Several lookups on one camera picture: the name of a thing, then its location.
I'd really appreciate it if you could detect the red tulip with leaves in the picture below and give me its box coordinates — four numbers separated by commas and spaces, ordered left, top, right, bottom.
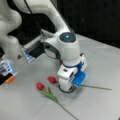
36, 82, 79, 120

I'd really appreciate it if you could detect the orange clamp left edge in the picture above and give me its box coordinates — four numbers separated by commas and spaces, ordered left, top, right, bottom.
0, 59, 16, 85

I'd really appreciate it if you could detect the white blue gripper body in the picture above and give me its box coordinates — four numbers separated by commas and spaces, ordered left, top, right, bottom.
57, 54, 87, 93

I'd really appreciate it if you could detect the black orange table clamp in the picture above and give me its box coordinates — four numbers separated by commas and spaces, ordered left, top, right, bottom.
23, 41, 44, 63

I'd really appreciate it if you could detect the red tulip long stem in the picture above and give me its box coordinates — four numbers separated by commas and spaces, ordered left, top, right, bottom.
47, 76, 112, 90

